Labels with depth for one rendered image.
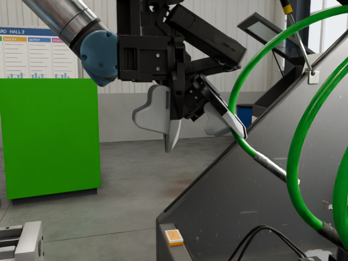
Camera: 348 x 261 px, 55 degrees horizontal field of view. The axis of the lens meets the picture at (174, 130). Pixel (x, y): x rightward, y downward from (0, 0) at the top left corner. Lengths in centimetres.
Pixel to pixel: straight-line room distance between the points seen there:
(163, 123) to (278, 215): 58
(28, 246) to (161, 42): 45
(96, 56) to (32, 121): 311
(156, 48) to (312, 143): 62
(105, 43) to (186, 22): 18
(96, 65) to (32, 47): 633
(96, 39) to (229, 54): 23
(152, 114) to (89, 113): 328
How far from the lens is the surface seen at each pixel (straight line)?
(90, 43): 57
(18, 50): 691
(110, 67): 56
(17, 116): 365
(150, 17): 44
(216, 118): 62
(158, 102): 43
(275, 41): 63
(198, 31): 44
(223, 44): 45
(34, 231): 75
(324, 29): 683
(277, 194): 92
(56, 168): 376
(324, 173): 98
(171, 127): 43
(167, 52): 42
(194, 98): 64
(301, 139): 43
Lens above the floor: 130
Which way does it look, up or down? 9 degrees down
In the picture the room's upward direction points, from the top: straight up
